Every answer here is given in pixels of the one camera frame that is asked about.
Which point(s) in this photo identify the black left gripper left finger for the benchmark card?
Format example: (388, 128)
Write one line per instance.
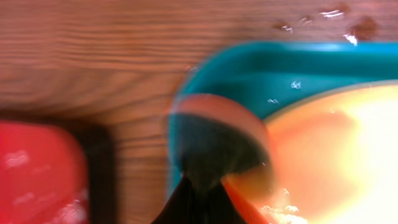
(183, 206)

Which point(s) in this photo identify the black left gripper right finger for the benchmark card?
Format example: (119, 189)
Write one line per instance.
(217, 208)

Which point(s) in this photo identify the orange green scrub sponge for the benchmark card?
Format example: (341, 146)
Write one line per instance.
(213, 139)

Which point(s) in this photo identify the yellow-green plate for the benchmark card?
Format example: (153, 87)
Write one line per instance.
(333, 158)

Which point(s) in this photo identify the black tray with red water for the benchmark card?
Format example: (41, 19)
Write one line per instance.
(57, 171)

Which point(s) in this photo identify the teal plastic serving tray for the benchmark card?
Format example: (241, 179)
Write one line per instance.
(270, 77)

